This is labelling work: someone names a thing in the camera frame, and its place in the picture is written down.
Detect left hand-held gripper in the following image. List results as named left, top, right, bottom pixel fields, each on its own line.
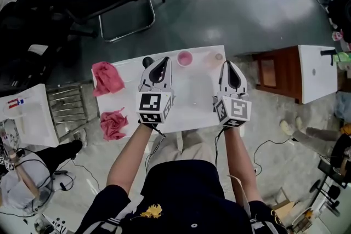
left=136, top=56, right=176, bottom=125

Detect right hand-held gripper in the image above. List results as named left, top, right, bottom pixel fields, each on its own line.
left=213, top=60, right=252, bottom=128

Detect person's right forearm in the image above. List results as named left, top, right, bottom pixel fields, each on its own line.
left=224, top=127, right=264, bottom=203

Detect person's left forearm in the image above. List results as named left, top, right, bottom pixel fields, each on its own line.
left=106, top=123, right=153, bottom=195

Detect black faucet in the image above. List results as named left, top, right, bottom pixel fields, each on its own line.
left=320, top=49, right=337, bottom=66
left=141, top=56, right=156, bottom=69

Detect pink plastic cup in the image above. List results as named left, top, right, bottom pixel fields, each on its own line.
left=177, top=50, right=194, bottom=67

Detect brown wooden cabinet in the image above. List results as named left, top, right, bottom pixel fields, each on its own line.
left=252, top=45, right=304, bottom=104

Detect pink cloth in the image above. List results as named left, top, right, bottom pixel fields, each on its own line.
left=99, top=106, right=129, bottom=142
left=92, top=61, right=126, bottom=97

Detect person's beige trousers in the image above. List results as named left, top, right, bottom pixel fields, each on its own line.
left=148, top=130, right=217, bottom=173

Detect metal rack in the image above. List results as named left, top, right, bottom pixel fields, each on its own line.
left=45, top=81, right=101, bottom=143

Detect person's dark navy shirt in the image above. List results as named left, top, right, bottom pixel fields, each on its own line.
left=78, top=160, right=288, bottom=234

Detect black office chair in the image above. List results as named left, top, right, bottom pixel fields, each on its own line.
left=0, top=0, right=98, bottom=85

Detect red and white tube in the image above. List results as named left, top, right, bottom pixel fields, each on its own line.
left=7, top=98, right=25, bottom=109

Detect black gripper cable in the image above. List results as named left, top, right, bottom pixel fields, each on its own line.
left=213, top=125, right=228, bottom=172
left=145, top=127, right=167, bottom=173

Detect black floor cable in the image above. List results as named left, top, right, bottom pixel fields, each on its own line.
left=252, top=138, right=299, bottom=176

